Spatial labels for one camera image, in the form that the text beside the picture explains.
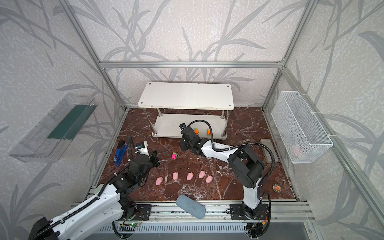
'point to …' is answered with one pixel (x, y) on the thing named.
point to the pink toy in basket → (296, 152)
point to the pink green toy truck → (174, 156)
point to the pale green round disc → (98, 188)
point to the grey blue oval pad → (194, 208)
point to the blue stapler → (119, 154)
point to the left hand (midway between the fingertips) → (160, 147)
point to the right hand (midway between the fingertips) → (183, 135)
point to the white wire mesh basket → (304, 138)
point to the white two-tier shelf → (167, 105)
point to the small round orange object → (277, 188)
